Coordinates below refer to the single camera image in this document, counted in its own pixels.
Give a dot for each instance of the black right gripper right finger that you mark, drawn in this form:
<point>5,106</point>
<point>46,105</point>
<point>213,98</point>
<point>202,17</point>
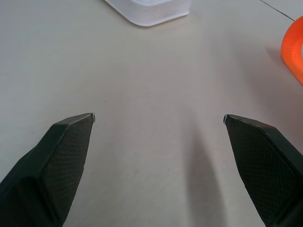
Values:
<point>262,165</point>

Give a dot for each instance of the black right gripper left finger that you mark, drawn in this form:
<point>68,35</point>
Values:
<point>54,170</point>

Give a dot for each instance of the orange plastic object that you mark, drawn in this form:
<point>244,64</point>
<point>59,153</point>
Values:
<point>292,45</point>

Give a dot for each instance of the white plastic box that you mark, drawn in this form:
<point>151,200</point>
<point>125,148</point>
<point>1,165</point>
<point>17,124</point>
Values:
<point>151,10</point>

